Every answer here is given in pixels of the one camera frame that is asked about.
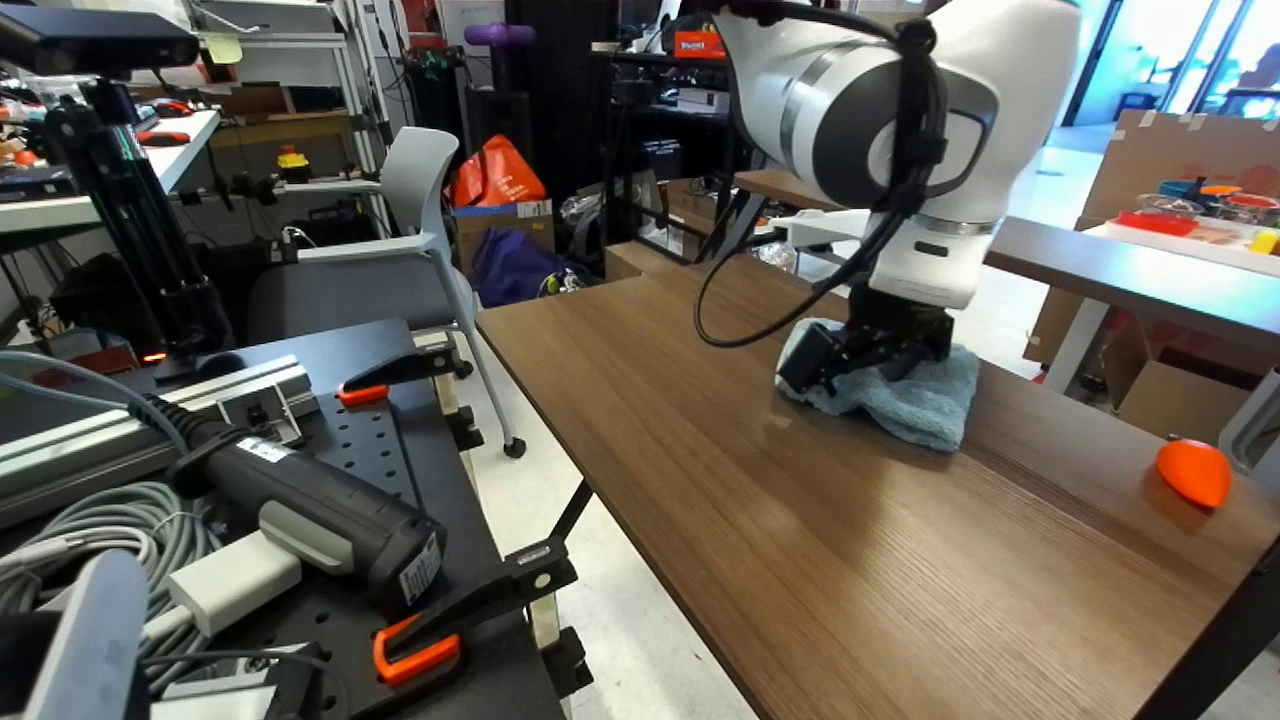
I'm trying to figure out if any blue bag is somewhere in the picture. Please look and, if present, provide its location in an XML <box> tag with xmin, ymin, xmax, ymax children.
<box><xmin>472</xmin><ymin>227</ymin><xmax>581</xmax><ymax>312</ymax></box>

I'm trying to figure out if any black handheld device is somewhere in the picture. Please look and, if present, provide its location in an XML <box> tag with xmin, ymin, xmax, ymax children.
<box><xmin>195</xmin><ymin>432</ymin><xmax>451</xmax><ymax>612</ymax></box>

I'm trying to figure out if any grey rounded object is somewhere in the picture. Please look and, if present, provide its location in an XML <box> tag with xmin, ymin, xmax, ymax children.
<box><xmin>18</xmin><ymin>554</ymin><xmax>154</xmax><ymax>720</ymax></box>

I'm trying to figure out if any white work table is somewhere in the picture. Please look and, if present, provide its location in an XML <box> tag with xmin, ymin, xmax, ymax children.
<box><xmin>0</xmin><ymin>105</ymin><xmax>224</xmax><ymax>246</ymax></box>

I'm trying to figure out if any white adapter block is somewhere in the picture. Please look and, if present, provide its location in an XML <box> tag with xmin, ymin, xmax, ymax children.
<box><xmin>168</xmin><ymin>532</ymin><xmax>308</xmax><ymax>641</ymax></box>

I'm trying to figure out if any purple round object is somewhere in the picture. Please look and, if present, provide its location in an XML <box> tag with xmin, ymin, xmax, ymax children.
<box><xmin>460</xmin><ymin>21</ymin><xmax>539</xmax><ymax>57</ymax></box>

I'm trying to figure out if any brown cardboard box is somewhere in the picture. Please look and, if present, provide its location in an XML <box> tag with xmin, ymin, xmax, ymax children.
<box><xmin>447</xmin><ymin>198</ymin><xmax>561</xmax><ymax>278</ymax></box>
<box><xmin>1114</xmin><ymin>354</ymin><xmax>1256</xmax><ymax>447</ymax></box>

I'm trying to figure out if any orange storage crate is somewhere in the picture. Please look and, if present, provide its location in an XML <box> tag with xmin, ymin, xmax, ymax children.
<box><xmin>669</xmin><ymin>26</ymin><xmax>732</xmax><ymax>70</ymax></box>

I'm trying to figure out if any black stereo camera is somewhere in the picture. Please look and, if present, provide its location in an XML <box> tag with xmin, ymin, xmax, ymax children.
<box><xmin>0</xmin><ymin>4</ymin><xmax>205</xmax><ymax>71</ymax></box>

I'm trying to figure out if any black clamp orange handle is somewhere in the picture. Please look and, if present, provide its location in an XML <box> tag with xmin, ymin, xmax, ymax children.
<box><xmin>367</xmin><ymin>475</ymin><xmax>601</xmax><ymax>693</ymax></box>
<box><xmin>332</xmin><ymin>341</ymin><xmax>482</xmax><ymax>415</ymax></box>

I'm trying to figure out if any yellow black small item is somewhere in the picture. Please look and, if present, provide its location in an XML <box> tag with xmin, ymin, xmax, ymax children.
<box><xmin>273</xmin><ymin>146</ymin><xmax>315</xmax><ymax>188</ymax></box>

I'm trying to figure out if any black camera tripod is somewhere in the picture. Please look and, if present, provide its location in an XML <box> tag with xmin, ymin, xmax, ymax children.
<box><xmin>32</xmin><ymin>71</ymin><xmax>240</xmax><ymax>361</ymax></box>

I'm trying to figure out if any light blue towel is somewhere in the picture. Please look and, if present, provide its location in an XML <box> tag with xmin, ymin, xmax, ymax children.
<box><xmin>771</xmin><ymin>316</ymin><xmax>983</xmax><ymax>457</ymax></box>

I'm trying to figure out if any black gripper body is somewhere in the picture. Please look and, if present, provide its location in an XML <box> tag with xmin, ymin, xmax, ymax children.
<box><xmin>838</xmin><ymin>285</ymin><xmax>962</xmax><ymax>381</ymax></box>

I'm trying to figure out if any aluminium extrusion rail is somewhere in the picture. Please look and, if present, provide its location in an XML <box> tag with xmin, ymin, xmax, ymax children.
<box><xmin>0</xmin><ymin>354</ymin><xmax>325</xmax><ymax>532</ymax></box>

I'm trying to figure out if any brown wooden table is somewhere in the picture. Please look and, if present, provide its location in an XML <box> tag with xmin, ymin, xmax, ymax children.
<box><xmin>1136</xmin><ymin>532</ymin><xmax>1280</xmax><ymax>720</ymax></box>

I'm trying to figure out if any white shelving unit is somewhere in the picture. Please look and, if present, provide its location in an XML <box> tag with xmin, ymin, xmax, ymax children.
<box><xmin>195</xmin><ymin>0</ymin><xmax>404</xmax><ymax>135</ymax></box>

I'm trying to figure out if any orange bag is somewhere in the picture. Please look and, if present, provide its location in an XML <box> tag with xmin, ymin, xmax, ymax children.
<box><xmin>446</xmin><ymin>131</ymin><xmax>551</xmax><ymax>214</ymax></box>

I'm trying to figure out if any brown cardboard panel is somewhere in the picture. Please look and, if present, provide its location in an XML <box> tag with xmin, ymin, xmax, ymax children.
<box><xmin>1077</xmin><ymin>109</ymin><xmax>1280</xmax><ymax>233</ymax></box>

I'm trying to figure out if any grey plastic chair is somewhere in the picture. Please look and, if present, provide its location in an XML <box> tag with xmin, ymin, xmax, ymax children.
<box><xmin>245</xmin><ymin>124</ymin><xmax>532</xmax><ymax>465</ymax></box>

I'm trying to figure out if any red orange toy pile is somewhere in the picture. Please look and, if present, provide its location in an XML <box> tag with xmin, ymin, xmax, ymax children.
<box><xmin>1116</xmin><ymin>172</ymin><xmax>1280</xmax><ymax>260</ymax></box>

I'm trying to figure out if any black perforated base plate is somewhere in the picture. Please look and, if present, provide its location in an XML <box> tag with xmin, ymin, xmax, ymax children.
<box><xmin>115</xmin><ymin>316</ymin><xmax>574</xmax><ymax>720</ymax></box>

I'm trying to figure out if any grey cable bundle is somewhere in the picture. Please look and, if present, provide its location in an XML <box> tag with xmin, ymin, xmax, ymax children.
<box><xmin>0</xmin><ymin>475</ymin><xmax>224</xmax><ymax>632</ymax></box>

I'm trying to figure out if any long wooden side table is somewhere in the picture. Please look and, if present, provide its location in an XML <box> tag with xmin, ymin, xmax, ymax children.
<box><xmin>732</xmin><ymin>162</ymin><xmax>1280</xmax><ymax>397</ymax></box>

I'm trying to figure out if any round orange object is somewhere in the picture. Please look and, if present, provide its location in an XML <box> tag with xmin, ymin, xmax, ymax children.
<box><xmin>1151</xmin><ymin>438</ymin><xmax>1242</xmax><ymax>518</ymax></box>

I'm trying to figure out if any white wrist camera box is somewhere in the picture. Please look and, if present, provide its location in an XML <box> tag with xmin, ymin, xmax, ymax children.
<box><xmin>780</xmin><ymin>204</ymin><xmax>912</xmax><ymax>256</ymax></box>

